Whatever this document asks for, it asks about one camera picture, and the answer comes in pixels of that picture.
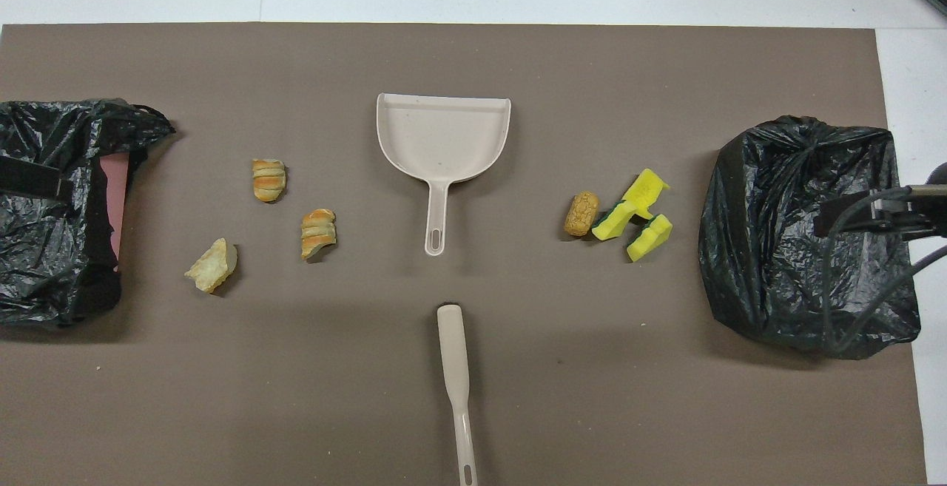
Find black bag lined pink bin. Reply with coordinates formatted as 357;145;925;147
0;98;177;327

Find beige hand brush black bristles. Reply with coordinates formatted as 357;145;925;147
437;303;479;486

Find pale bread chunk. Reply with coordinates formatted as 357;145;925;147
184;237;239;294

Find striped croissant piece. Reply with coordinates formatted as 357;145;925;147
300;209;338;261
252;158;288;203

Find beige plastic dustpan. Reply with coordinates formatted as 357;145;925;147
376;92;512;257

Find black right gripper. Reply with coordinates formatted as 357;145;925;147
814;163;947;244

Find brown paper table mat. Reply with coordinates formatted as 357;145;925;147
0;23;928;486

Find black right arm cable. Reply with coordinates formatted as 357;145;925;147
823;189;947;357

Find brown round bun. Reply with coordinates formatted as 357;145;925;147
564;191;601;238

